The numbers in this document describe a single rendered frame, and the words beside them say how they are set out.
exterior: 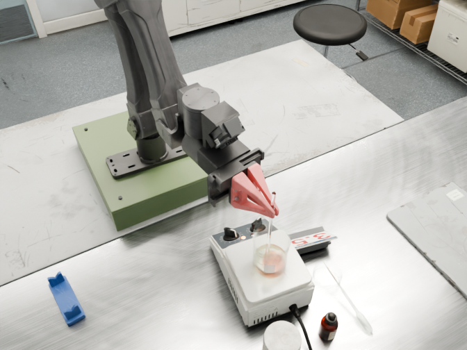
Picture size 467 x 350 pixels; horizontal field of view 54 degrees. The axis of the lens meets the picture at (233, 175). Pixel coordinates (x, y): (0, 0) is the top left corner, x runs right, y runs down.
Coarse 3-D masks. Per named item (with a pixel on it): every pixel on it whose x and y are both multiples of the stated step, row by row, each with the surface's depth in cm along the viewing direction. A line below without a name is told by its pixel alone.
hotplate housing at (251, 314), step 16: (224, 256) 83; (224, 272) 84; (240, 288) 78; (304, 288) 78; (240, 304) 78; (256, 304) 76; (272, 304) 77; (288, 304) 79; (304, 304) 82; (256, 320) 79
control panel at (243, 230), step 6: (252, 222) 93; (234, 228) 92; (240, 228) 91; (246, 228) 91; (216, 234) 91; (222, 234) 90; (240, 234) 89; (246, 234) 88; (216, 240) 88; (222, 240) 88; (234, 240) 87; (240, 240) 86; (222, 246) 85; (228, 246) 85
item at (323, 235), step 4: (324, 232) 94; (308, 236) 93; (312, 236) 93; (316, 236) 92; (320, 236) 91; (324, 236) 91; (328, 236) 90; (332, 236) 90; (292, 240) 92; (296, 240) 92; (300, 240) 91; (304, 240) 91; (308, 240) 90; (312, 240) 90; (316, 240) 89; (296, 244) 89; (300, 244) 89
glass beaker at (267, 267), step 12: (264, 228) 76; (276, 228) 76; (252, 240) 73; (264, 240) 79; (276, 240) 78; (288, 240) 74; (252, 252) 76; (288, 252) 75; (252, 264) 78; (264, 264) 74; (276, 264) 74; (264, 276) 76; (276, 276) 76
